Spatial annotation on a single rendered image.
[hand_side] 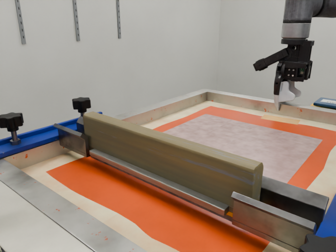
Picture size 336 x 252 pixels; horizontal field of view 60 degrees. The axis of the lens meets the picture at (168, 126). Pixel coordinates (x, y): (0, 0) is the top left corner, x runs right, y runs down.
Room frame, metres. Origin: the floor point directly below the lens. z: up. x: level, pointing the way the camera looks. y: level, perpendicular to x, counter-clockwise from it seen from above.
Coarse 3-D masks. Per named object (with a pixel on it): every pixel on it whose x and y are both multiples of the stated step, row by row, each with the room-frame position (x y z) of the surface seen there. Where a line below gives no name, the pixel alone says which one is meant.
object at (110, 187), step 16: (208, 112) 0.89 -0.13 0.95; (224, 112) 0.89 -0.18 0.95; (240, 112) 0.89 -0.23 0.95; (160, 128) 0.74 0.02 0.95; (176, 128) 0.74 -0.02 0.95; (192, 128) 0.74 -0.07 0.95; (208, 128) 0.74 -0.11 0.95; (224, 128) 0.74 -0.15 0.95; (240, 128) 0.74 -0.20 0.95; (208, 144) 0.63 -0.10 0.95; (224, 144) 0.63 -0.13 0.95; (80, 160) 0.55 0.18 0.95; (96, 160) 0.55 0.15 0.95; (64, 176) 0.48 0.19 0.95; (80, 176) 0.48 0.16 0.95; (96, 176) 0.48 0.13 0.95; (112, 176) 0.48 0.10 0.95; (128, 176) 0.48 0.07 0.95; (80, 192) 0.43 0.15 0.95; (96, 192) 0.43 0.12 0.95; (112, 192) 0.43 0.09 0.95; (128, 192) 0.43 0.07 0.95; (144, 192) 0.43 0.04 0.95; (112, 208) 0.38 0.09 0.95
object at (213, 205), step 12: (96, 156) 0.50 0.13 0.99; (108, 156) 0.49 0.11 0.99; (120, 168) 0.46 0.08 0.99; (132, 168) 0.44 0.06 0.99; (156, 180) 0.40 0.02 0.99; (168, 180) 0.40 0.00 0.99; (180, 192) 0.37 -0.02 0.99; (192, 192) 0.37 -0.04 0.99; (204, 204) 0.34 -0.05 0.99; (216, 204) 0.34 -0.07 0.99
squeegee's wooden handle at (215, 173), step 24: (96, 120) 0.52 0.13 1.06; (120, 120) 0.50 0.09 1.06; (96, 144) 0.52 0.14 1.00; (120, 144) 0.47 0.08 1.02; (144, 144) 0.44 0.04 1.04; (168, 144) 0.40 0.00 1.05; (192, 144) 0.39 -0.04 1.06; (144, 168) 0.44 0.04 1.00; (168, 168) 0.40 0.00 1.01; (192, 168) 0.37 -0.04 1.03; (216, 168) 0.35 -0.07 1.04; (240, 168) 0.33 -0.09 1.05; (216, 192) 0.35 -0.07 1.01; (240, 192) 0.33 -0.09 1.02
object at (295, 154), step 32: (256, 128) 0.74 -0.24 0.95; (288, 128) 0.74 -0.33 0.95; (320, 128) 0.74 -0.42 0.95; (256, 160) 0.55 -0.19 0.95; (288, 160) 0.55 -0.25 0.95; (320, 160) 0.55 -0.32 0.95; (160, 192) 0.43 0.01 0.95; (160, 224) 0.35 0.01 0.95; (192, 224) 0.35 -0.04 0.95; (224, 224) 0.35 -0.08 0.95
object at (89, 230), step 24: (192, 96) 0.97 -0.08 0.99; (216, 96) 1.02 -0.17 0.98; (240, 96) 0.96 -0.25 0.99; (144, 120) 0.79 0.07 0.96; (312, 120) 0.81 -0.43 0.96; (48, 144) 0.56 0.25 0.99; (0, 168) 0.45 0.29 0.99; (24, 192) 0.37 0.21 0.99; (48, 192) 0.37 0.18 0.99; (48, 216) 0.32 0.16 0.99; (72, 216) 0.32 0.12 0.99; (96, 240) 0.27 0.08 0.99; (120, 240) 0.27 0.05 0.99
